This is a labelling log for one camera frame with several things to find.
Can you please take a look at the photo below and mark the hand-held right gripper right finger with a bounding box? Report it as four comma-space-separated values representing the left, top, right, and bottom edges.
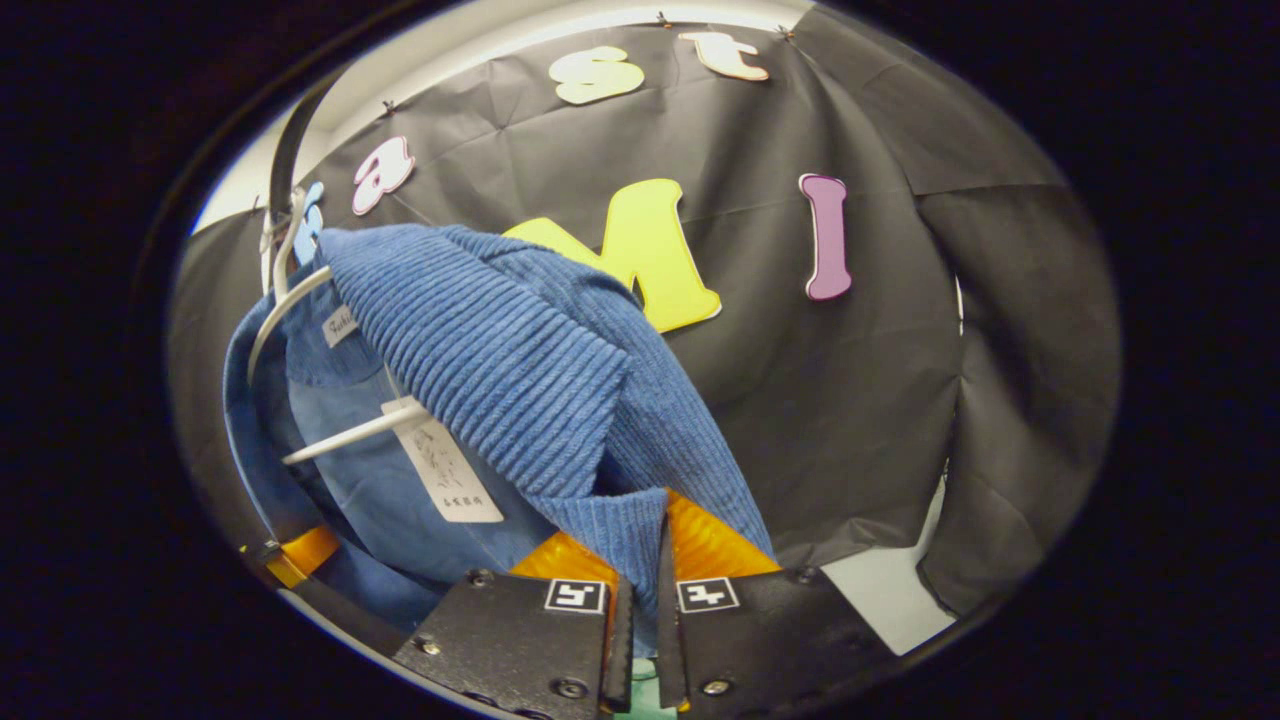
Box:
655, 490, 896, 713

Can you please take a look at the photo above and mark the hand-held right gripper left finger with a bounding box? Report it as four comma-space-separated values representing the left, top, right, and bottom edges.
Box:
393, 530, 636, 719

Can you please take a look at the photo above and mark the green laundry hamper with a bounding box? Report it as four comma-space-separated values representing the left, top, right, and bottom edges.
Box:
628, 657, 663, 719

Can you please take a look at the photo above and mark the white plastic hanger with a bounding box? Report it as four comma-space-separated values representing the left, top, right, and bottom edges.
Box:
247, 185, 433, 467

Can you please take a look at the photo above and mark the blue corduroy shirt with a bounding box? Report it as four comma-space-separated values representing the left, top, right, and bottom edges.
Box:
222, 222, 776, 651

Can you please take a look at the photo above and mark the black clothes rack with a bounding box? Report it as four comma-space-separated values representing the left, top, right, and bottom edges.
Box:
266, 75, 343, 227

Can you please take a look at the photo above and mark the black backdrop cloth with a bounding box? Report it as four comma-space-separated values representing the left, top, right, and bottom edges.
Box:
165, 5, 1121, 616

